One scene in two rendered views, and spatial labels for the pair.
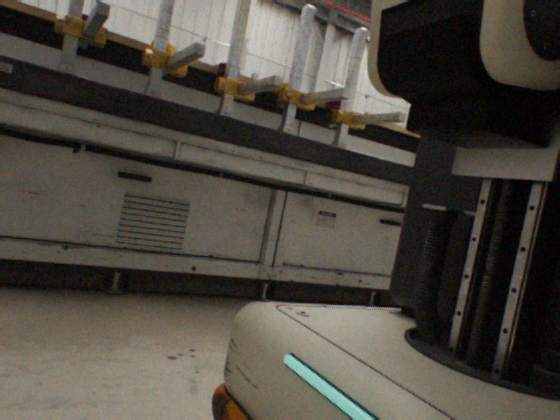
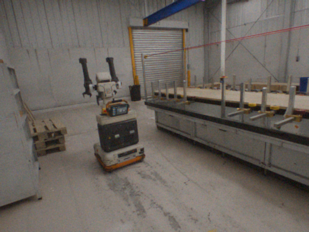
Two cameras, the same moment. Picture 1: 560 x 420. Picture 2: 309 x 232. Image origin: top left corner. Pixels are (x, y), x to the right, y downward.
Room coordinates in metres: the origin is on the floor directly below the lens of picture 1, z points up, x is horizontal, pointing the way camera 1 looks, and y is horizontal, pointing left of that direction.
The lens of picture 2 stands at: (1.34, -3.20, 1.39)
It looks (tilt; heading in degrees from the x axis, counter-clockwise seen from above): 15 degrees down; 90
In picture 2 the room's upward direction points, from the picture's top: 4 degrees counter-clockwise
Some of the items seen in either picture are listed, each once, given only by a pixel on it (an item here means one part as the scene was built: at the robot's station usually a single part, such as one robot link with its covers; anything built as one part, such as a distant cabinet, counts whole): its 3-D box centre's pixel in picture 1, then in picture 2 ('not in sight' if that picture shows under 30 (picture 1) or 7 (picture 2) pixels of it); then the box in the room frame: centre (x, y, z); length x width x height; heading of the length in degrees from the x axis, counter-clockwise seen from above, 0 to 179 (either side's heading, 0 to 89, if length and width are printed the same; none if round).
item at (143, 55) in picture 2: not in sight; (146, 78); (1.25, 0.96, 1.20); 0.15 x 0.12 x 1.00; 120
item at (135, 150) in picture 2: not in sight; (127, 152); (0.92, -0.65, 0.23); 0.41 x 0.02 x 0.08; 30
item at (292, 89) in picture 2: not in sight; (290, 111); (2.62, -1.49, 0.90); 0.04 x 0.04 x 0.48; 30
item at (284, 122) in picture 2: not in sight; (288, 120); (2.55, -1.58, 0.84); 0.43 x 0.03 x 0.04; 30
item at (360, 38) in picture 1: (349, 90); (185, 95); (1.87, -0.19, 0.93); 0.04 x 0.04 x 0.48; 30
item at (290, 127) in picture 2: not in sight; (284, 126); (2.58, -1.48, 0.75); 0.26 x 0.01 x 0.10; 120
